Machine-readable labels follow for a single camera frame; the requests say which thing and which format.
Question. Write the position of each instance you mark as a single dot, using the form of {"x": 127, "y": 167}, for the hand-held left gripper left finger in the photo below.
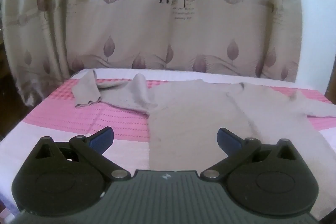
{"x": 101, "y": 139}

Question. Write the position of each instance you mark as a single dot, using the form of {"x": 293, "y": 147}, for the pink checked bed blanket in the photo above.
{"x": 78, "y": 132}

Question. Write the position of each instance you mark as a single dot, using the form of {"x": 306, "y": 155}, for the beige leaf print curtain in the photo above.
{"x": 147, "y": 11}

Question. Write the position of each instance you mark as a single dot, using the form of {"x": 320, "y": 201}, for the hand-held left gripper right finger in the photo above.
{"x": 229, "y": 140}

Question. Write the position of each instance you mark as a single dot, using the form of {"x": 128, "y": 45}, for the beige knit sweater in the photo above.
{"x": 199, "y": 119}

